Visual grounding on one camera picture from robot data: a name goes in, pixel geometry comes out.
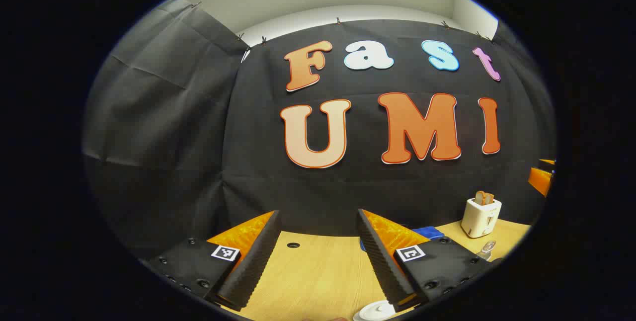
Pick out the white toy toaster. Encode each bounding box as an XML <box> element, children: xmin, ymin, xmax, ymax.
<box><xmin>461</xmin><ymin>197</ymin><xmax>502</xmax><ymax>239</ymax></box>

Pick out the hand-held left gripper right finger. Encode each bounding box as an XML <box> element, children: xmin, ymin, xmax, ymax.
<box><xmin>355</xmin><ymin>208</ymin><xmax>503</xmax><ymax>313</ymax></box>

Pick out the black backdrop cloth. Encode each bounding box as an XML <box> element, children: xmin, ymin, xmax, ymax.
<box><xmin>82</xmin><ymin>0</ymin><xmax>557</xmax><ymax>262</ymax></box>

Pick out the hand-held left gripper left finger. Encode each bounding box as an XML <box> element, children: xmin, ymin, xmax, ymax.
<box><xmin>142</xmin><ymin>209</ymin><xmax>284</xmax><ymax>313</ymax></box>

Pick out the blue folded towel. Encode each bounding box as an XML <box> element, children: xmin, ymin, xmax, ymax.
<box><xmin>360</xmin><ymin>227</ymin><xmax>445</xmax><ymax>252</ymax></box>

